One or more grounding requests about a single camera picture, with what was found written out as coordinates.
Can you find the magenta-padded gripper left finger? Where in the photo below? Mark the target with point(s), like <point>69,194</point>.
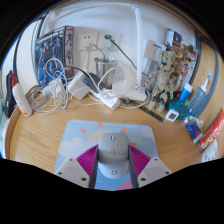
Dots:
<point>75,171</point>

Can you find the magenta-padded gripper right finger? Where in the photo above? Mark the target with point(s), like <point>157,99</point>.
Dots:
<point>150,171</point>

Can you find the grey and white computer mouse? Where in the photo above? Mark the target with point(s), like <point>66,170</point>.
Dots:
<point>113,155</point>

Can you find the pastel cloud print mouse pad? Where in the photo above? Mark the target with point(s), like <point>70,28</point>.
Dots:
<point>80,138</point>

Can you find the black ruler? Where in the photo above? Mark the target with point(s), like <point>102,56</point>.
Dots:
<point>150,114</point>

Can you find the blue tissue pack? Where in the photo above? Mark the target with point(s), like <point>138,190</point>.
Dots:
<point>193,130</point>

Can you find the small white desk clock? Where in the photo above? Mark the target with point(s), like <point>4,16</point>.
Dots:
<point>172,115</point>

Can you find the teal round lid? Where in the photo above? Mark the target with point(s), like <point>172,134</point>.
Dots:
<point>180,108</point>

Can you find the red chips can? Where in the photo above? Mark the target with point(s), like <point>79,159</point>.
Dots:
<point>213,131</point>

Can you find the white charger block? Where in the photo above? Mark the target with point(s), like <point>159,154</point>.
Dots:
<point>77,86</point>

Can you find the blue tube with white cap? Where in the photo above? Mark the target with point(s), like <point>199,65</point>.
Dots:
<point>185,93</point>

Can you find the blue spray bottle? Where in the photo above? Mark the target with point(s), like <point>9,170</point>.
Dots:
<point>198,100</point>

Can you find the white bottle with red cap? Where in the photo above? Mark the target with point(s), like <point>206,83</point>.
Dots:
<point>21,98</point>

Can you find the black power adapter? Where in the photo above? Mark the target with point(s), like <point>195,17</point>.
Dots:
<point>94,81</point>

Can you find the brown tree figure toy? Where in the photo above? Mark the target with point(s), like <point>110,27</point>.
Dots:
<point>163,80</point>

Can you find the steel cup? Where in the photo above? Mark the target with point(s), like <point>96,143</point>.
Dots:
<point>105,71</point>

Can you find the colourful figure box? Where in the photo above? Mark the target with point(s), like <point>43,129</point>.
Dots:
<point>186,53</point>

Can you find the blue model kit box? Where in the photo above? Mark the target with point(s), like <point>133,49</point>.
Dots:
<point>53,46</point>

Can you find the white desk lamp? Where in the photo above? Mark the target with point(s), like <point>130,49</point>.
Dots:
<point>138,43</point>

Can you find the white wall socket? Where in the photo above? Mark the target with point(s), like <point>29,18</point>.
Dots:
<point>87,40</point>

